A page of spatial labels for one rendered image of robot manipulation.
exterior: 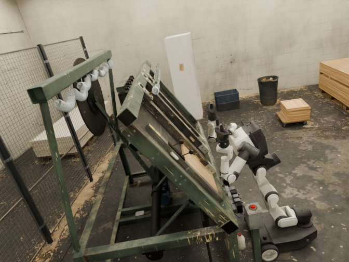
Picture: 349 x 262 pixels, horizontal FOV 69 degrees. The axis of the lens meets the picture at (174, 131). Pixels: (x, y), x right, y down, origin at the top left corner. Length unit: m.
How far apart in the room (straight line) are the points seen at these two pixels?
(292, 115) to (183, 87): 2.51
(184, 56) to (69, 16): 3.68
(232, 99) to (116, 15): 3.88
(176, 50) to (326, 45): 4.08
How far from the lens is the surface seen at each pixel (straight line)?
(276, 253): 3.02
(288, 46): 7.79
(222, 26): 7.43
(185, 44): 6.05
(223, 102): 6.72
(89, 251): 2.47
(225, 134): 1.92
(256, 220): 2.24
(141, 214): 3.46
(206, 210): 2.07
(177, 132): 2.43
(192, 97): 6.29
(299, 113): 5.57
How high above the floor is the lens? 2.41
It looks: 23 degrees down
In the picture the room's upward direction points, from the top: 12 degrees counter-clockwise
